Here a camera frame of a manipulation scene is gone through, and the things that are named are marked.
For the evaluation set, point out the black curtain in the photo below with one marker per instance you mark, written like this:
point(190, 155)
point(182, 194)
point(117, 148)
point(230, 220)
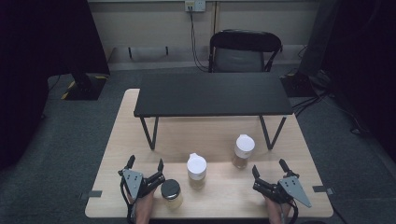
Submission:
point(37, 62)
point(367, 62)

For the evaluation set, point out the glass jar with black lid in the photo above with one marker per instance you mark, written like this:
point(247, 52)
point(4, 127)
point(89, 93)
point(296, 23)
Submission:
point(171, 193)

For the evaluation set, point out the black desktop shelf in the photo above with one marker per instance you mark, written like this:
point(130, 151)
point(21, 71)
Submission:
point(211, 93)

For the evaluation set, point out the person's left hand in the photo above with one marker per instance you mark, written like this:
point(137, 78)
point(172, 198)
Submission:
point(144, 207)

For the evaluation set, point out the grey table clamp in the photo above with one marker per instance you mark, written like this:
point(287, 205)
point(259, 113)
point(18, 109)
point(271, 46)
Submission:
point(322, 188)
point(91, 194)

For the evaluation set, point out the person's right hand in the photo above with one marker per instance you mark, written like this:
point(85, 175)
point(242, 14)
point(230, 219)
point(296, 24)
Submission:
point(275, 211)

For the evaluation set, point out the dark grey drape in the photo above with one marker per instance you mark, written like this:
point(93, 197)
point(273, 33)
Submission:
point(317, 37)

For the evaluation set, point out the black folding chair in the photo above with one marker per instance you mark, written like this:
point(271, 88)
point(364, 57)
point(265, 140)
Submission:
point(239, 46)

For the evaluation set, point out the tall jar with white lid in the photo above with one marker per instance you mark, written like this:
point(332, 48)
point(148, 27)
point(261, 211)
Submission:
point(196, 169)

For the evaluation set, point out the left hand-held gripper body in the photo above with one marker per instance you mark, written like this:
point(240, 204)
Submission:
point(133, 182)

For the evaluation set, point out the small jar with white lid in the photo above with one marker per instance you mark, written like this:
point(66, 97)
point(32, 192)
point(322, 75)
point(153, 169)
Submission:
point(243, 149)

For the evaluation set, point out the black stand base yellow stripes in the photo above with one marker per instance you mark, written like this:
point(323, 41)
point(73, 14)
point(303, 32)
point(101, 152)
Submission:
point(84, 88)

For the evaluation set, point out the white wall socket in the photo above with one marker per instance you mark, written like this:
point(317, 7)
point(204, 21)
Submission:
point(195, 5)

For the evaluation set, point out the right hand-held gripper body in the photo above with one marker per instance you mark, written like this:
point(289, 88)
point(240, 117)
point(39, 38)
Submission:
point(292, 189)

